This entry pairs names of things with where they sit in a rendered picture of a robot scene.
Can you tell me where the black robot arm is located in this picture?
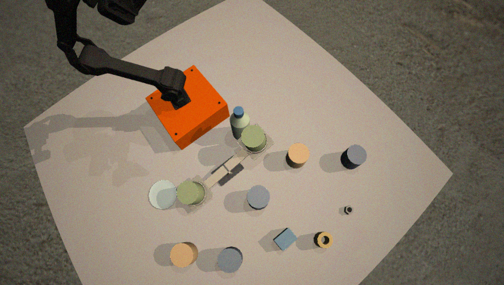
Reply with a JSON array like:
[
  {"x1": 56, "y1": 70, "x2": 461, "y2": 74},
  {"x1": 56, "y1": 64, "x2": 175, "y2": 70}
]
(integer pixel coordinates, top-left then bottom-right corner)
[{"x1": 45, "y1": 0, "x2": 191, "y2": 110}]

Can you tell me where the grey cylinder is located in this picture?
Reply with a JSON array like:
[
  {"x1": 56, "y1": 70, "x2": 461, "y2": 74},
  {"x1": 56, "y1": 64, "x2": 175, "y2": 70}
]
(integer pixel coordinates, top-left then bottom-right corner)
[
  {"x1": 247, "y1": 185, "x2": 270, "y2": 210},
  {"x1": 341, "y1": 145, "x2": 367, "y2": 169},
  {"x1": 218, "y1": 246, "x2": 243, "y2": 273}
]

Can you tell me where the grey hex nut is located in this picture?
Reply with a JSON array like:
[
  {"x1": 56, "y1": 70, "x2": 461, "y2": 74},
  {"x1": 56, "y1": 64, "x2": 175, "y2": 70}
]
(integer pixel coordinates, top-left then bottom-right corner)
[{"x1": 344, "y1": 205, "x2": 354, "y2": 214}]

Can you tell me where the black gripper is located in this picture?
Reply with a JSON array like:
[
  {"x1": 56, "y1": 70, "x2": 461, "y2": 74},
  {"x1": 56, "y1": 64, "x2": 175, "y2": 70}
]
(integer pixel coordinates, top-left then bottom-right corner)
[{"x1": 97, "y1": 0, "x2": 147, "y2": 26}]

